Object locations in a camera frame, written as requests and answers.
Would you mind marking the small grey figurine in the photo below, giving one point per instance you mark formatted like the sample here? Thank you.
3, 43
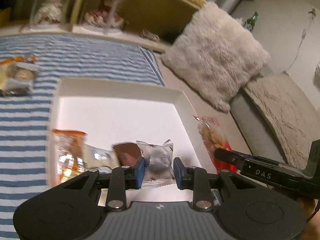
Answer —
150, 35

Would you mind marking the small orange biscuit packet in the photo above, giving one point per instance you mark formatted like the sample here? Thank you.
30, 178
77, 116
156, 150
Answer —
70, 152

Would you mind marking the green beer bottle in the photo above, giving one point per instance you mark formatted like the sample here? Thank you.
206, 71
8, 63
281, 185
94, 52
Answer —
252, 21

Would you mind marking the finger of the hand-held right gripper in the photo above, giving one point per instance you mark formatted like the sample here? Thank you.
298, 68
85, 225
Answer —
228, 156

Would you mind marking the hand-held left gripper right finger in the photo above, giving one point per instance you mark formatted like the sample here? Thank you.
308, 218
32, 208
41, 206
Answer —
178, 172

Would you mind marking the white fluffy pillow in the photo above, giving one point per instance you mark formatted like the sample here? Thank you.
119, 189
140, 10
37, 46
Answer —
215, 55

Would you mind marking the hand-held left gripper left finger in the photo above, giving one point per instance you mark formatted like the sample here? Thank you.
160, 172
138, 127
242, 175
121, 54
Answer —
140, 173

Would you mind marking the white cardboard tray box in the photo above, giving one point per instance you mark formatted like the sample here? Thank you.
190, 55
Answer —
112, 120

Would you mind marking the translucent silver pastry packet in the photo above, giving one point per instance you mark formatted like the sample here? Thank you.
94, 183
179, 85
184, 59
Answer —
157, 162

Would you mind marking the wooden shelf unit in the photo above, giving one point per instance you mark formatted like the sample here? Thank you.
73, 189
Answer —
155, 10

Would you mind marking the brown snack packet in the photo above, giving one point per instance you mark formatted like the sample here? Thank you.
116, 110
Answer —
127, 152

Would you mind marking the white bunny doll case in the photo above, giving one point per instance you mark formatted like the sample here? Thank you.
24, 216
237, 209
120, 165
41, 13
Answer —
50, 7

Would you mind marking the grey cushion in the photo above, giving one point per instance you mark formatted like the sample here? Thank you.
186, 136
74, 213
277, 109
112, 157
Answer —
252, 130

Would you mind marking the beige knitted pillow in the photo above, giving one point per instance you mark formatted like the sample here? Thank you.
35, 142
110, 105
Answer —
282, 110

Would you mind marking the swirl roll cake packet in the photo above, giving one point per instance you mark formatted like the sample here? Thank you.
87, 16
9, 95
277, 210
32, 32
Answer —
22, 76

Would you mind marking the blue white striped blanket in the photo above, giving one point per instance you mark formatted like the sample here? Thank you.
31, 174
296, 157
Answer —
25, 130

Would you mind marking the red biscuit packet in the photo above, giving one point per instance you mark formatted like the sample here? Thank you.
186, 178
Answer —
212, 137

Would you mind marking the pink doll case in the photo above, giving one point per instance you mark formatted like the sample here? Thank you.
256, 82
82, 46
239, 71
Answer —
105, 12

